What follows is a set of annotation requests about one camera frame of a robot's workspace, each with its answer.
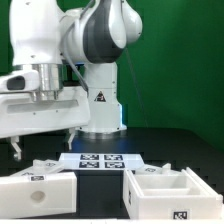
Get white cabinet top block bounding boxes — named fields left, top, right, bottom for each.
left=0, top=172, right=77, bottom=219

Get white marker base sheet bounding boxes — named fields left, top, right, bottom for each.
left=59, top=153, right=144, bottom=170

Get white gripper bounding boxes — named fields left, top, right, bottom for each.
left=0, top=87, right=90, bottom=160

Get white L-shaped obstacle frame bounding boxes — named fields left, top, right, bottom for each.
left=220, top=202, right=224, bottom=221

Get white cabinet body box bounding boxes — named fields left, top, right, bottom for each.
left=123, top=168, right=223, bottom=220

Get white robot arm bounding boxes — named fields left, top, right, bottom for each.
left=0, top=0, right=142, bottom=159

